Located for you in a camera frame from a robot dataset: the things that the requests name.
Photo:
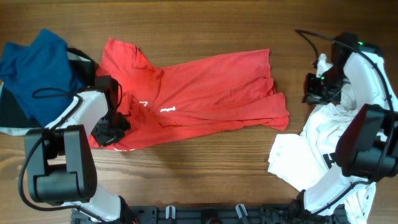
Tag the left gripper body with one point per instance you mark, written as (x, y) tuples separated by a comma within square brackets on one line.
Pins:
[(112, 127)]

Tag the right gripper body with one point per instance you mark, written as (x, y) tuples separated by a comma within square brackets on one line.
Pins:
[(327, 87)]

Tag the red printed t-shirt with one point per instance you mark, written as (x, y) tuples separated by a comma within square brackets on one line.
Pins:
[(193, 99)]

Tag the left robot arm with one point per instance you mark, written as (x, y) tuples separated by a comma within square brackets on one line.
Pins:
[(59, 171)]

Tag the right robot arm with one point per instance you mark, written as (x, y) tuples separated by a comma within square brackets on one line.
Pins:
[(367, 150)]

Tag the white t-shirt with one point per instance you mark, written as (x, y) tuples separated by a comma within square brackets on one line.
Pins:
[(303, 159)]

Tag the blue folded shirt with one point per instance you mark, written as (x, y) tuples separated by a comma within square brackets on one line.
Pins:
[(42, 64)]

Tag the light grey folded garment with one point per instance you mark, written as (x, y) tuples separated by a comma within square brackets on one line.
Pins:
[(12, 130)]

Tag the black folded garment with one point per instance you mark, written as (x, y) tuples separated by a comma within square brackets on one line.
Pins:
[(81, 65)]

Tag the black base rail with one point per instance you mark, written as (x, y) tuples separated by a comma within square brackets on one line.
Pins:
[(265, 214)]

